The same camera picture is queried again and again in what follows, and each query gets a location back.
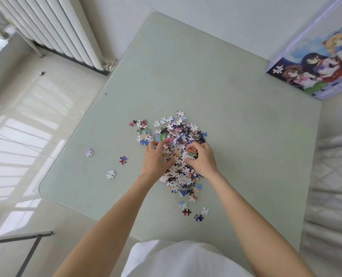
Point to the grey metal chair frame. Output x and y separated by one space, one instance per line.
18 237

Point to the person's left hand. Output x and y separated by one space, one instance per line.
155 162

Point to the person's left forearm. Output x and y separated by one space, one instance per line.
104 227

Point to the person's right hand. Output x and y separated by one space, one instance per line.
205 162

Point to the white radiator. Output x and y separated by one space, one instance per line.
58 28

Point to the person's white shirt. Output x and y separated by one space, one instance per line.
182 259

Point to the pile of puzzle pieces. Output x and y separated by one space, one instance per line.
179 178

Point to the person's right forearm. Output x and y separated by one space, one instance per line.
260 227

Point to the cartoon print puzzle box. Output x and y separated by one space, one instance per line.
312 63

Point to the grey patterned curtain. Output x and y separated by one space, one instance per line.
332 199

